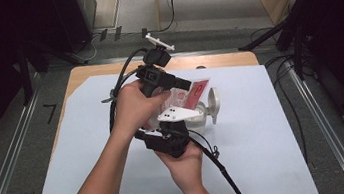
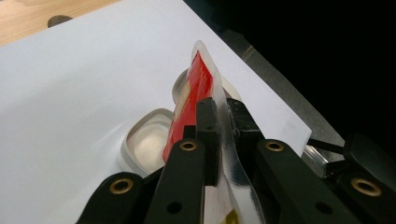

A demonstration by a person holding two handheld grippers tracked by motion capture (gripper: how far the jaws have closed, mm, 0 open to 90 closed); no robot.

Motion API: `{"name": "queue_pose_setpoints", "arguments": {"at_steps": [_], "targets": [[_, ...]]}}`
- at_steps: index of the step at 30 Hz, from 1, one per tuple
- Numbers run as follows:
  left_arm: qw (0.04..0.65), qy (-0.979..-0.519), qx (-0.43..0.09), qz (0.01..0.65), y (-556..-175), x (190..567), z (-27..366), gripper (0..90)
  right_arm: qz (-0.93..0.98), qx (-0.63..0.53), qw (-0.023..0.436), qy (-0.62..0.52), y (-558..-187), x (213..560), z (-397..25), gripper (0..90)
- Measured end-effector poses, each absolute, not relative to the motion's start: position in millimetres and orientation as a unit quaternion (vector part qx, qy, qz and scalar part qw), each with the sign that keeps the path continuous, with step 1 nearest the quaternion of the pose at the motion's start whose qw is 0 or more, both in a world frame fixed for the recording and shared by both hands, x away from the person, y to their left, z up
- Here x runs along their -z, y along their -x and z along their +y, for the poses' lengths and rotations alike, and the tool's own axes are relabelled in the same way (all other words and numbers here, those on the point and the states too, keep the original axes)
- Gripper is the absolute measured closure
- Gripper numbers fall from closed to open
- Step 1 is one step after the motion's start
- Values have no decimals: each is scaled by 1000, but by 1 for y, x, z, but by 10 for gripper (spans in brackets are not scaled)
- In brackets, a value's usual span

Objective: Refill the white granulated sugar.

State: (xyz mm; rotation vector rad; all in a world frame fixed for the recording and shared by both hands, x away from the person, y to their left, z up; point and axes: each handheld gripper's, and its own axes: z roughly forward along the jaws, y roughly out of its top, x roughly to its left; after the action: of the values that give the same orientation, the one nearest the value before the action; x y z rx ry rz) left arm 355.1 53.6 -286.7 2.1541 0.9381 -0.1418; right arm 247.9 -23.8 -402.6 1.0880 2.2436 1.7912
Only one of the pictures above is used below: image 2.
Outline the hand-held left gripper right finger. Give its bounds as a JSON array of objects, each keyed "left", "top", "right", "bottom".
[{"left": 226, "top": 98, "right": 362, "bottom": 224}]

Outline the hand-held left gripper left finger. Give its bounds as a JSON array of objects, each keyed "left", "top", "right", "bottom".
[{"left": 144, "top": 96, "right": 222, "bottom": 224}]

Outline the white flip-lid container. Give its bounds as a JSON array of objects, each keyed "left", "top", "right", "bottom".
[{"left": 120, "top": 68, "right": 243, "bottom": 179}]

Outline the red and white food pouch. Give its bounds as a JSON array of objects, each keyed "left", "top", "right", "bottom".
[{"left": 162, "top": 40, "right": 265, "bottom": 224}]

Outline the white table sheet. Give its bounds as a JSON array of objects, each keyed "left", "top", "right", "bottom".
[{"left": 0, "top": 0, "right": 313, "bottom": 224}]

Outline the metal floor rail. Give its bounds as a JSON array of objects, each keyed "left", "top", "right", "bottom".
[{"left": 302, "top": 144, "right": 331, "bottom": 179}]

